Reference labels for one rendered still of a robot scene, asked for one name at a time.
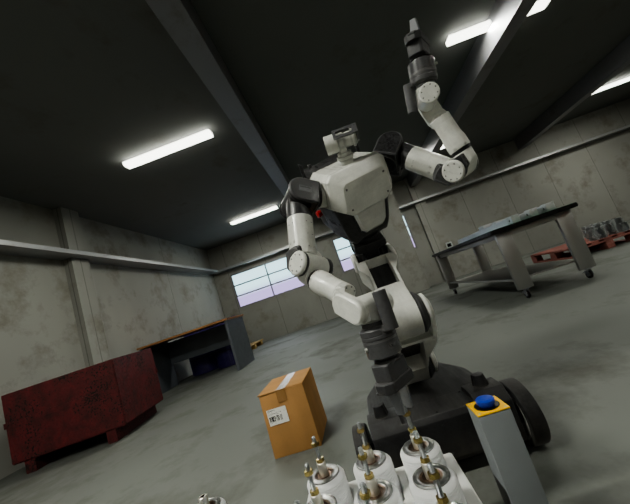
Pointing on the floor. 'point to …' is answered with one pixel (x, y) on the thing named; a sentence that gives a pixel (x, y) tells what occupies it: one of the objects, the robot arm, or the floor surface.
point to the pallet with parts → (600, 235)
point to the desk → (227, 333)
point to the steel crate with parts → (80, 408)
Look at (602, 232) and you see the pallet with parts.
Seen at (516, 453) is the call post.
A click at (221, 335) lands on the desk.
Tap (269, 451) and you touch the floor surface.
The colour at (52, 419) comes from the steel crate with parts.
